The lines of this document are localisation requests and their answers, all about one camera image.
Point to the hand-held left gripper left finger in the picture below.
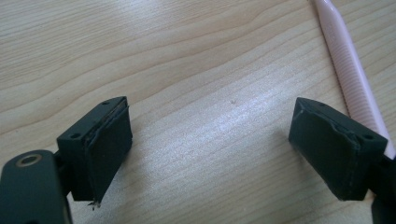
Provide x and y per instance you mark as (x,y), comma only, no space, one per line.
(102,149)

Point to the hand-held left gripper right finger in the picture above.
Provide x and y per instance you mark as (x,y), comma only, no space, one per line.
(330,149)

